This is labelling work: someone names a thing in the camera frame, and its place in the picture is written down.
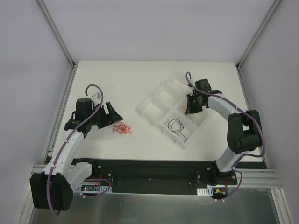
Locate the orange wire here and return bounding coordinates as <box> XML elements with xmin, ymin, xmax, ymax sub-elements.
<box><xmin>112</xmin><ymin>121</ymin><xmax>133</xmax><ymax>135</ymax></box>

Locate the purple wire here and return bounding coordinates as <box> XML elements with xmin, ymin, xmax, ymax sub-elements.
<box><xmin>167</xmin><ymin>119</ymin><xmax>184</xmax><ymax>133</ymax></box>

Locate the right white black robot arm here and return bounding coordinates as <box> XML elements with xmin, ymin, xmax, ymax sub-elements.
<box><xmin>185</xmin><ymin>79</ymin><xmax>263</xmax><ymax>186</ymax></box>

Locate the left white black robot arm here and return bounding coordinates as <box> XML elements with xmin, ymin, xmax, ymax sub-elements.
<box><xmin>30</xmin><ymin>98</ymin><xmax>123</xmax><ymax>213</ymax></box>

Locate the clear plastic compartment tray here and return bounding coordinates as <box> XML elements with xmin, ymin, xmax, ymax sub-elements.
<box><xmin>136</xmin><ymin>73</ymin><xmax>216</xmax><ymax>150</ymax></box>

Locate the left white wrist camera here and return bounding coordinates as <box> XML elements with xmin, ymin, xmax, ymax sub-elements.
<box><xmin>86</xmin><ymin>92</ymin><xmax>102</xmax><ymax>105</ymax></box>

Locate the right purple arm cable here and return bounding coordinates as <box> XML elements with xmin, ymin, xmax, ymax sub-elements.
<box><xmin>185</xmin><ymin>71</ymin><xmax>267</xmax><ymax>203</ymax></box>

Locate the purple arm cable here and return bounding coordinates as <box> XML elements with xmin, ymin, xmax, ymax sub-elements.
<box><xmin>185</xmin><ymin>71</ymin><xmax>267</xmax><ymax>203</ymax></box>
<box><xmin>46</xmin><ymin>84</ymin><xmax>112</xmax><ymax>215</ymax></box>

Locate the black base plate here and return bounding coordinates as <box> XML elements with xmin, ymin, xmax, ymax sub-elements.
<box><xmin>72</xmin><ymin>158</ymin><xmax>237</xmax><ymax>195</ymax></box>

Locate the left white cable duct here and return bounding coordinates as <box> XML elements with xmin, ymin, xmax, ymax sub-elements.
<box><xmin>74</xmin><ymin>184</ymin><xmax>112</xmax><ymax>194</ymax></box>

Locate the white cable duct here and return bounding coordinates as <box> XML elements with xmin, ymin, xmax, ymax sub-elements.
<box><xmin>196</xmin><ymin>187</ymin><xmax>213</xmax><ymax>196</ymax></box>
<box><xmin>74</xmin><ymin>184</ymin><xmax>112</xmax><ymax>194</ymax></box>

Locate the right white cable duct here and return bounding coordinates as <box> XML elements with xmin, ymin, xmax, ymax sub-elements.
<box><xmin>196</xmin><ymin>187</ymin><xmax>213</xmax><ymax>196</ymax></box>

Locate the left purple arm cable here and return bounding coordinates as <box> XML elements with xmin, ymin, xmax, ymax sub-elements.
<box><xmin>46</xmin><ymin>84</ymin><xmax>112</xmax><ymax>215</ymax></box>

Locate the left aluminium frame post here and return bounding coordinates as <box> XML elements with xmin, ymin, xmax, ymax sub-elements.
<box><xmin>35</xmin><ymin>0</ymin><xmax>76</xmax><ymax>69</ymax></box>

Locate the aluminium frame post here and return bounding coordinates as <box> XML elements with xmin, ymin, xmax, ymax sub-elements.
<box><xmin>35</xmin><ymin>0</ymin><xmax>76</xmax><ymax>69</ymax></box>
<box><xmin>236</xmin><ymin>0</ymin><xmax>283</xmax><ymax>70</ymax></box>

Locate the right aluminium frame post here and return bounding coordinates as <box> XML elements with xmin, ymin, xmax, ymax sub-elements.
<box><xmin>236</xmin><ymin>0</ymin><xmax>283</xmax><ymax>70</ymax></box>

